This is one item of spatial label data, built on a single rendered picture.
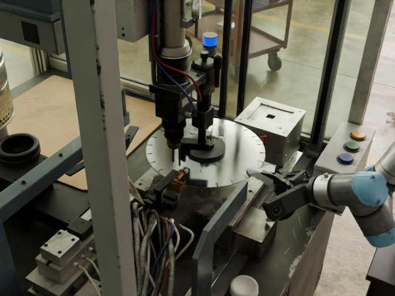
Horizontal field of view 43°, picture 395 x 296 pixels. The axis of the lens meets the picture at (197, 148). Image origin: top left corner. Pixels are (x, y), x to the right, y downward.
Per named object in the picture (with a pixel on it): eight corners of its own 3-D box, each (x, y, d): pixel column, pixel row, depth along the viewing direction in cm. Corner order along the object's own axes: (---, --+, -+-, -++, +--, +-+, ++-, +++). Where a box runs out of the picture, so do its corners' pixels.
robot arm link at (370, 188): (382, 217, 107) (366, 186, 104) (338, 216, 115) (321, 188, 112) (395, 191, 111) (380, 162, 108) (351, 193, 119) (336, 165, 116)
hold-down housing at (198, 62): (201, 118, 129) (203, 45, 117) (216, 125, 127) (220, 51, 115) (188, 127, 126) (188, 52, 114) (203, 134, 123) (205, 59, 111)
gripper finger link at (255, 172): (257, 162, 135) (285, 179, 130) (243, 172, 131) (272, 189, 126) (258, 153, 133) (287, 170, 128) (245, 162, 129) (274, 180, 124)
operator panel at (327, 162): (334, 157, 172) (342, 120, 163) (366, 167, 168) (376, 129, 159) (306, 204, 152) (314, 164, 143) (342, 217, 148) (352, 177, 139)
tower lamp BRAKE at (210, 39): (206, 40, 156) (207, 30, 155) (219, 43, 155) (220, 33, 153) (199, 44, 153) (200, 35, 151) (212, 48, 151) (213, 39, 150)
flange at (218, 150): (184, 160, 135) (184, 152, 134) (187, 137, 144) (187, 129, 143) (225, 161, 135) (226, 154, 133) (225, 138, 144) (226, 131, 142)
